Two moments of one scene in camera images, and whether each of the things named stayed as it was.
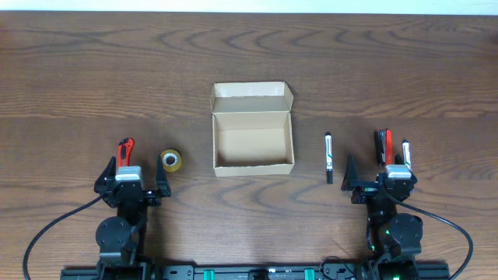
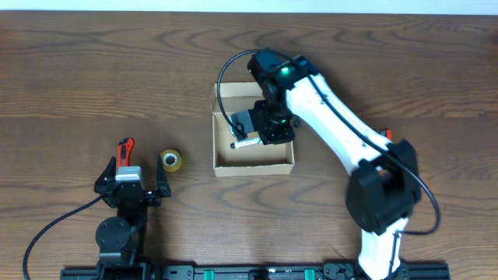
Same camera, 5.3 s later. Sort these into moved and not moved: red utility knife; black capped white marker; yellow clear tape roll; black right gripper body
Moved: black capped white marker; black right gripper body
Not moved: yellow clear tape roll; red utility knife
